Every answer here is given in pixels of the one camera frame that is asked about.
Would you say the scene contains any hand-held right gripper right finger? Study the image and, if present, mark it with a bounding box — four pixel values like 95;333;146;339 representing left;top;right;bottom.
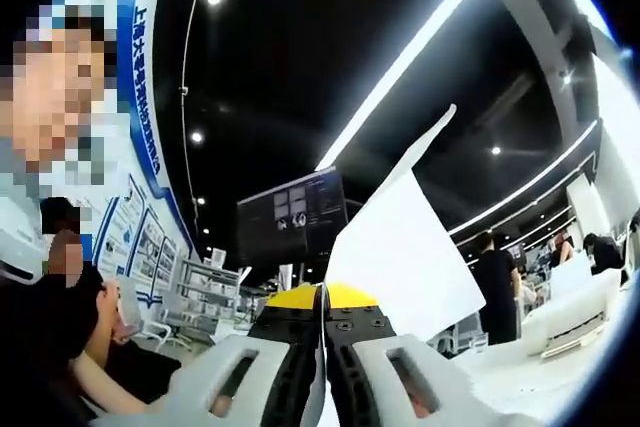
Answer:
323;280;545;427

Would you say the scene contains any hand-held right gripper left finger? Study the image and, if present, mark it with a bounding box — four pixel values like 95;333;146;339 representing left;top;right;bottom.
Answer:
90;281;325;427

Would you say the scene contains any stack of white printing papers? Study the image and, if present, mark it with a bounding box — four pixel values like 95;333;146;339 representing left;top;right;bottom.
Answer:
299;103;487;427

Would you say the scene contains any metal shelf rack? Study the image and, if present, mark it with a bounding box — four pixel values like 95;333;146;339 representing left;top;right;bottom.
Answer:
174;257;244;321

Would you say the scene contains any white printer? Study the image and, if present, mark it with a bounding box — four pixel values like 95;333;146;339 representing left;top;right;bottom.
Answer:
519;251;626;358

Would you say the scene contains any hanging dark display screen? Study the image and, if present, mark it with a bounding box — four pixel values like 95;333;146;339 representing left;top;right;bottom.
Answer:
236;168;350;268

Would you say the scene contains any person's black clothing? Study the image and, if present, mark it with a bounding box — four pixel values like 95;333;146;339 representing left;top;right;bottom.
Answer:
0;266;76;427

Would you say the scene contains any white chest-worn device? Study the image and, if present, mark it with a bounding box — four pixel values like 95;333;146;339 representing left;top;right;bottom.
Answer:
0;196;51;284

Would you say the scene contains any long ceiling light strip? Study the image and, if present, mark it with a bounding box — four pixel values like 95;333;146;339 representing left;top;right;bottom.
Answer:
314;0;506;171

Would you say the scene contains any blue and white wall poster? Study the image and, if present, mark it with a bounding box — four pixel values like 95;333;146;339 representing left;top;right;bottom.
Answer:
49;0;204;308

